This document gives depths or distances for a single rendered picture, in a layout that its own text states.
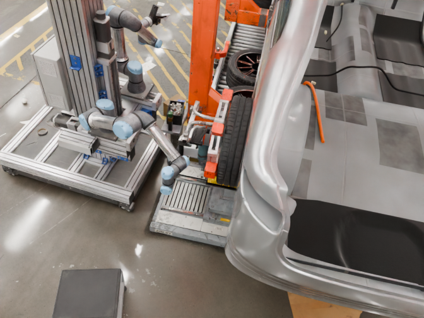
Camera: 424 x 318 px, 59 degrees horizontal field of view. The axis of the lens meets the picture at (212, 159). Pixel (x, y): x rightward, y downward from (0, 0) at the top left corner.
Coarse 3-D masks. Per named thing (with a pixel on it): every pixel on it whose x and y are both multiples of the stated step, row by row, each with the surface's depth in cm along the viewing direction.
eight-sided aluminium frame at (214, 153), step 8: (224, 104) 259; (216, 112) 251; (224, 112) 252; (216, 120) 246; (224, 120) 247; (216, 144) 247; (208, 152) 247; (216, 152) 247; (208, 160) 253; (216, 160) 289
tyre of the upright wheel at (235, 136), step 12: (240, 108) 247; (228, 120) 242; (240, 120) 242; (228, 132) 240; (240, 132) 240; (228, 144) 240; (240, 144) 240; (228, 156) 243; (240, 156) 242; (228, 168) 246; (216, 180) 262; (228, 180) 256
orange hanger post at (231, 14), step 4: (228, 0) 438; (232, 0) 437; (236, 0) 436; (228, 4) 441; (232, 4) 440; (236, 4) 440; (228, 8) 444; (232, 8) 443; (236, 8) 442; (228, 12) 448; (232, 12) 447; (236, 12) 446; (228, 16) 452; (232, 16) 451; (236, 16) 450; (228, 20) 456; (232, 20) 454; (236, 20) 454
